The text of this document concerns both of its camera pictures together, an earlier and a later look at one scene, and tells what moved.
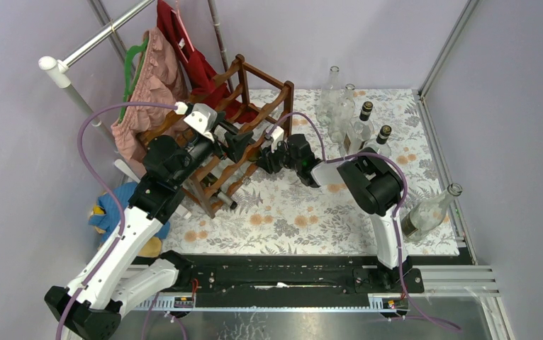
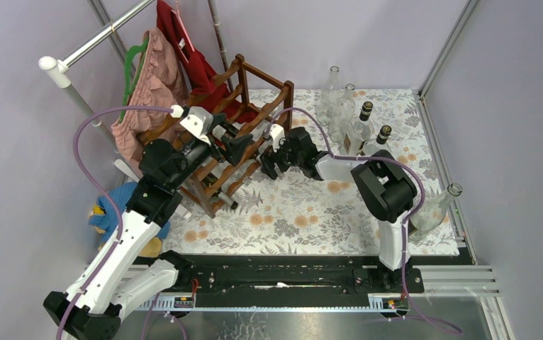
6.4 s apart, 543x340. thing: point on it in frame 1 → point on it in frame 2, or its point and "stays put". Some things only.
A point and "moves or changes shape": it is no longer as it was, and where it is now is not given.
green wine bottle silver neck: [254, 154] moves or changes shape
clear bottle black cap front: [380, 144] stays put
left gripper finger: [229, 127] stays put
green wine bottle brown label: [219, 196] stays put
